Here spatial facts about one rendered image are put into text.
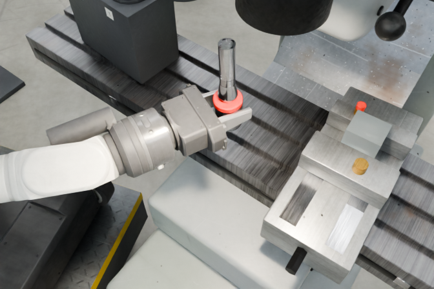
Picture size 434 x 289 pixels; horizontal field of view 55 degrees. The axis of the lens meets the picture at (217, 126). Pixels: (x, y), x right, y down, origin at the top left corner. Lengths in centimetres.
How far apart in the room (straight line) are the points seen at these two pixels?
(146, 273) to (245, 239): 24
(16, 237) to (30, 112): 116
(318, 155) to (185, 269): 40
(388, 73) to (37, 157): 75
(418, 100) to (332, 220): 54
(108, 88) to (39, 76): 154
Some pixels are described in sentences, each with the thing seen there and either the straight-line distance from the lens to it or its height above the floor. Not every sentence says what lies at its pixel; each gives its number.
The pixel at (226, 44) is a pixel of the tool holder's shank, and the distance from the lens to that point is 57.
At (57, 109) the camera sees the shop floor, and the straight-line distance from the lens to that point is 230.
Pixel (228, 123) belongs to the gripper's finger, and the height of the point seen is 114.
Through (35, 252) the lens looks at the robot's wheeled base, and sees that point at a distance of 123.
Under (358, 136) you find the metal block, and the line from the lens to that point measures 71.
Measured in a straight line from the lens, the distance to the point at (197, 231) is 84.
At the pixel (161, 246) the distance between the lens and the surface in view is 96.
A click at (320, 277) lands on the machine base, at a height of 20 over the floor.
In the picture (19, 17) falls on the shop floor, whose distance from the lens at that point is 294.
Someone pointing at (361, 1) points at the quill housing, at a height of 138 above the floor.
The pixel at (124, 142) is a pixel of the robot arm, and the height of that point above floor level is 118.
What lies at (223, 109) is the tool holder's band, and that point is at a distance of 64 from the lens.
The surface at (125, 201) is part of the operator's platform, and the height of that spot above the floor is 40.
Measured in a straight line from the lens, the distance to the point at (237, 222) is 85.
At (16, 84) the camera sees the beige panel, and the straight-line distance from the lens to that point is 246.
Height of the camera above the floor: 166
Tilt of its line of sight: 53 degrees down
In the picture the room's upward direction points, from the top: straight up
